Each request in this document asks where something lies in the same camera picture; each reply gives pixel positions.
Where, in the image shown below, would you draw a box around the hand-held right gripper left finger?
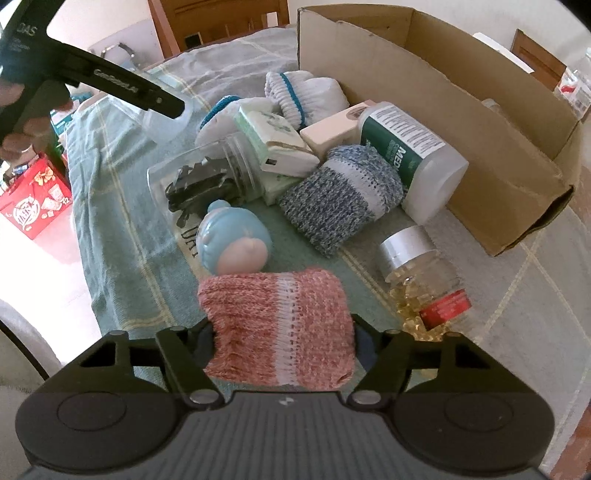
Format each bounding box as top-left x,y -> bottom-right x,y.
79,318 -> 223,409

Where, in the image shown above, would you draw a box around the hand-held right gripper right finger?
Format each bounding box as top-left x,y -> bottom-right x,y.
346,314 -> 491,411

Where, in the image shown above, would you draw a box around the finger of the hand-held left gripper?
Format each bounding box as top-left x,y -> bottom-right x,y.
133,78 -> 186,119

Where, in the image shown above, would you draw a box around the small clear plastic jar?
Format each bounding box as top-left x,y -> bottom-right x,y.
141,99 -> 195,145

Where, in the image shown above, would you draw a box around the white glove thick blue cuff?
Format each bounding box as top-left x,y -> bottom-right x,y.
195,95 -> 278,147

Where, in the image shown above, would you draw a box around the pink knitted sock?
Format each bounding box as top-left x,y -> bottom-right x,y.
198,268 -> 356,387

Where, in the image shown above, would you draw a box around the clear jar with black clips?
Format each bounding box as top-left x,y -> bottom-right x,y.
147,131 -> 264,219

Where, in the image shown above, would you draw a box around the white charger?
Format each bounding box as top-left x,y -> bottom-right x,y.
259,142 -> 322,179

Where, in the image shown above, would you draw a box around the blue grey knitted sock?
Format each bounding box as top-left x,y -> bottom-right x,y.
278,144 -> 405,258

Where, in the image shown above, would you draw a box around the white glove thin blue stripe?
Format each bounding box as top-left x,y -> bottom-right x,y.
264,70 -> 350,130

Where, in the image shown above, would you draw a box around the clear plastic container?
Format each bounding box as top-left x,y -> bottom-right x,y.
358,102 -> 470,223

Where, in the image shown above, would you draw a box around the cardboard box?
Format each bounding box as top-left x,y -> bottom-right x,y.
295,4 -> 585,257

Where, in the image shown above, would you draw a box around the person's left hand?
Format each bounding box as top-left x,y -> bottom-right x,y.
0,79 -> 75,160

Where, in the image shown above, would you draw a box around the capsule bottle silver cap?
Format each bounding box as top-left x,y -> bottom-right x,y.
379,226 -> 472,343

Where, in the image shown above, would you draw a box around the green white tissue pack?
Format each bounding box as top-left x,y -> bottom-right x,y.
262,173 -> 305,206
233,102 -> 315,162

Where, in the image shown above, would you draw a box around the blue baby-shaped toy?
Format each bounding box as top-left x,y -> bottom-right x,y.
196,199 -> 273,278

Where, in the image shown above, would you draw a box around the checked blue cloth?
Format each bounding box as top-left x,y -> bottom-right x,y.
62,25 -> 591,402

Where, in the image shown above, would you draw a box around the red gift box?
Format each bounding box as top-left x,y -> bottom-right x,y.
0,152 -> 73,241

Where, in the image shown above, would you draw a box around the pale pink carton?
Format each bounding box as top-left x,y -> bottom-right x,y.
299,99 -> 379,158

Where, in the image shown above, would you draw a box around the water bottle red label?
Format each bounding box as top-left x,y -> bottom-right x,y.
554,69 -> 591,117

